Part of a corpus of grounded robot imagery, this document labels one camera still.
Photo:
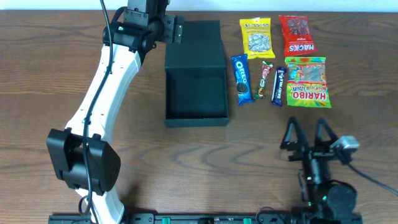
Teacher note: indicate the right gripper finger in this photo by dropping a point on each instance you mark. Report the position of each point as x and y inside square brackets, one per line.
[322, 126]
[294, 138]

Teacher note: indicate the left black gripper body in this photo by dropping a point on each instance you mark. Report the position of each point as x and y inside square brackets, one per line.
[177, 28]

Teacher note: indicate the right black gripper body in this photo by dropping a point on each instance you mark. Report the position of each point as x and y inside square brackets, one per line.
[310, 149]

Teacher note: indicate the black gift box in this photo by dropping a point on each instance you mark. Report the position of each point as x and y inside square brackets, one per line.
[195, 78]

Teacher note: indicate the green Haribo worms bag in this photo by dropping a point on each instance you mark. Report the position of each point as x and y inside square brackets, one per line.
[306, 82]

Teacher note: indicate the blue Oreo cookie pack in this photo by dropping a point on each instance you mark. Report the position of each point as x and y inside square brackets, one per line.
[241, 74]

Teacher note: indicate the yellow sunflower seed bag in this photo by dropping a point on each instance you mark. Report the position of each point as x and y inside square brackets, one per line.
[257, 41]

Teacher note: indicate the red Hacks candy bag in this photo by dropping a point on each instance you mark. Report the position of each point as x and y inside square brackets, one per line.
[297, 36]

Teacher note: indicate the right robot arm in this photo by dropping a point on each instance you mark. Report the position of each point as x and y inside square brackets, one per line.
[328, 200]

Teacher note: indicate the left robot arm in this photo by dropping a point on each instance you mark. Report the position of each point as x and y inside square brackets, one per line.
[81, 153]

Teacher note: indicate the purple Dairy Milk bar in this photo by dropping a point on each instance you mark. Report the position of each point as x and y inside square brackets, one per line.
[278, 84]

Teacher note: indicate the red green KitKat bar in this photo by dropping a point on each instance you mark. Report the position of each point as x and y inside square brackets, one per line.
[261, 89]

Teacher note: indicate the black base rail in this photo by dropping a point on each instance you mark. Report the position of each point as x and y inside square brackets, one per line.
[263, 218]

